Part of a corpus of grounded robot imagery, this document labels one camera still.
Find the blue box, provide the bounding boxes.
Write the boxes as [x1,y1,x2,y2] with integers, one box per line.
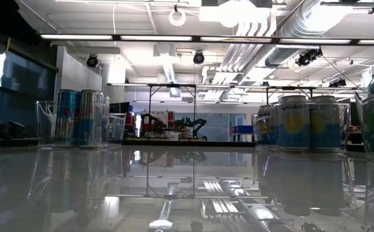
[231,124,254,135]

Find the black ceiling spotlight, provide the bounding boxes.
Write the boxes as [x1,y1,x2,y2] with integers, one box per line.
[192,50,206,65]
[86,53,99,68]

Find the black monitor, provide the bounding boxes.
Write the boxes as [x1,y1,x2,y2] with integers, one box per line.
[109,102,131,114]

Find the white glossy table sheet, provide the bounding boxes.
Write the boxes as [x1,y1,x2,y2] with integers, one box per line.
[0,144,374,232]

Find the white ceiling conduit bundle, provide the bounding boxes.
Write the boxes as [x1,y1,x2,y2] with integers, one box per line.
[202,12,277,101]

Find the black rig bar with lights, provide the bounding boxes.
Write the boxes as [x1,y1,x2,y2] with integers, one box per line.
[37,33,374,46]

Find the black ceiling light cluster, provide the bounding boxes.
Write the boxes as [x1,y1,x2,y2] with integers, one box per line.
[328,78,348,88]
[295,47,323,67]

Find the clear plastic bin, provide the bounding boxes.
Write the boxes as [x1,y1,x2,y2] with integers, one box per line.
[252,102,351,153]
[35,96,127,150]
[353,84,374,165]

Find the dark low device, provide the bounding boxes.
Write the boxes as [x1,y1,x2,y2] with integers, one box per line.
[0,119,26,140]

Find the black aluminium table frame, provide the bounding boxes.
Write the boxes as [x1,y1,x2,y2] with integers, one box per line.
[0,137,368,150]

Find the distant black rig frame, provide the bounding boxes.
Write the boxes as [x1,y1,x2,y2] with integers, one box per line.
[106,82,368,126]

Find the white hanging ring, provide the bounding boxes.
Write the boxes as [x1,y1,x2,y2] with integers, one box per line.
[168,8,187,28]

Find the silver ventilation duct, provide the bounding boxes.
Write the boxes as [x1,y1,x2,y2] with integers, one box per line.
[263,0,351,68]

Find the dark wall screen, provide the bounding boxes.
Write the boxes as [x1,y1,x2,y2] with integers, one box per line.
[0,51,59,130]

